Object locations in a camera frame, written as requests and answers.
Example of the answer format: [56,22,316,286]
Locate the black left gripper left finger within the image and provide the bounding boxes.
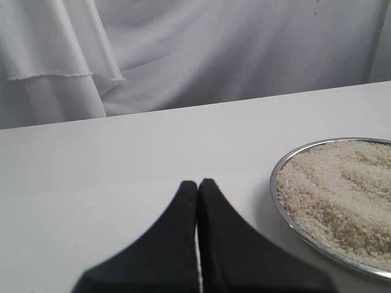
[73,181,199,292]

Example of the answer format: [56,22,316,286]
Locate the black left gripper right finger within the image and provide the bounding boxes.
[197,179,333,292]

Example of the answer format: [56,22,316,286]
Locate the steel plate of rice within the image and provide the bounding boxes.
[269,137,390,281]

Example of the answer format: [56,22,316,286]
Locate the white backdrop cloth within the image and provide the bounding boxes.
[1,1,390,129]

